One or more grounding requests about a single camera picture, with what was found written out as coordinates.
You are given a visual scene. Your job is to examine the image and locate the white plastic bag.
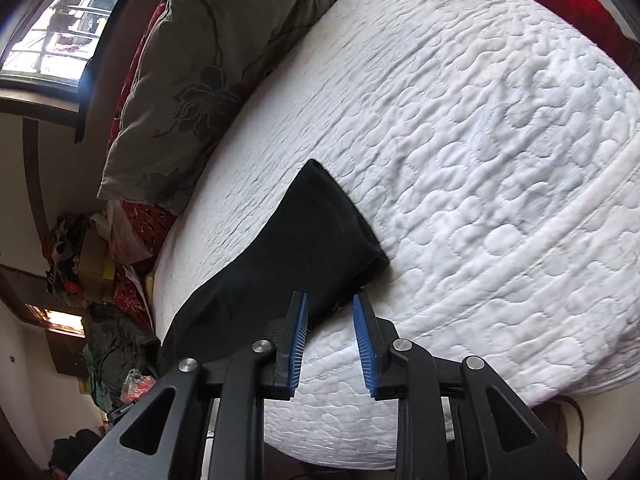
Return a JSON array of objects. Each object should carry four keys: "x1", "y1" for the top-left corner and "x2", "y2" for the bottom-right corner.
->
[{"x1": 90, "y1": 200, "x2": 151, "y2": 266}]

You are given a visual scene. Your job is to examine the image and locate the grey floral pillow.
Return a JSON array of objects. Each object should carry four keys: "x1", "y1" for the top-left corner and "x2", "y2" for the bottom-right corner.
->
[{"x1": 97, "y1": 0, "x2": 331, "y2": 216}]

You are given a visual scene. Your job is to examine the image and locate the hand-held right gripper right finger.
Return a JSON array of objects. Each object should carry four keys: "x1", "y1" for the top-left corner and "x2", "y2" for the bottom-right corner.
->
[{"x1": 351, "y1": 292, "x2": 588, "y2": 480}]

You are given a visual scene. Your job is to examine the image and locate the barred window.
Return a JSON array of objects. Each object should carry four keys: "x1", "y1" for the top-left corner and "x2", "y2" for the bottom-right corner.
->
[{"x1": 0, "y1": 0, "x2": 136, "y2": 91}]

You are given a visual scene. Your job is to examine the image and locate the black cable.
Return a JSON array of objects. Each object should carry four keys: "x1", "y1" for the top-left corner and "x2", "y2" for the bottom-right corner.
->
[{"x1": 557, "y1": 395, "x2": 586, "y2": 466}]

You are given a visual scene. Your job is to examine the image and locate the dark green cloth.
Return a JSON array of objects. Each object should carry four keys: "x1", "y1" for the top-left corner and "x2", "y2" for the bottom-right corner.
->
[{"x1": 82, "y1": 302, "x2": 161, "y2": 411}]

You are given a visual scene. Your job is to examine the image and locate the white quilted mattress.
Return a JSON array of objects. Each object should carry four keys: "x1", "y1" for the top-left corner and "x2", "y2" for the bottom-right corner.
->
[{"x1": 150, "y1": 0, "x2": 640, "y2": 471}]

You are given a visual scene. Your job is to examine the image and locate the brown headboard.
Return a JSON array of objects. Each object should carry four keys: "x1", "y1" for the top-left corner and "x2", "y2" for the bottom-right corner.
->
[{"x1": 75, "y1": 0, "x2": 196, "y2": 161}]

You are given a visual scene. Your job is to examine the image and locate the black pants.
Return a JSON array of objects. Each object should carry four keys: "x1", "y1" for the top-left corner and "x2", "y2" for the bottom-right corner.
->
[{"x1": 157, "y1": 158, "x2": 391, "y2": 376}]

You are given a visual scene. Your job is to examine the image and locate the cardboard box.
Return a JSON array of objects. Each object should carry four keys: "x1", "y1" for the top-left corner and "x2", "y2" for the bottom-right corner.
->
[{"x1": 75, "y1": 230, "x2": 118, "y2": 306}]

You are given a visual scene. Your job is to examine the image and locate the red patterned blanket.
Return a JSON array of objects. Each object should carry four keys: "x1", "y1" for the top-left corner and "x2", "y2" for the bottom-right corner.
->
[{"x1": 107, "y1": 0, "x2": 351, "y2": 241}]

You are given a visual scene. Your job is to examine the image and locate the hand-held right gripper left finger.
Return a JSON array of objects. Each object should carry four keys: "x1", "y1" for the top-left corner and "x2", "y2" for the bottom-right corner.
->
[{"x1": 67, "y1": 291, "x2": 309, "y2": 480}]

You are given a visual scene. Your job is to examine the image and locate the red plastic bag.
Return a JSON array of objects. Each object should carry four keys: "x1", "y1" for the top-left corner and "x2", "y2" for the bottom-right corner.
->
[{"x1": 119, "y1": 369, "x2": 156, "y2": 406}]

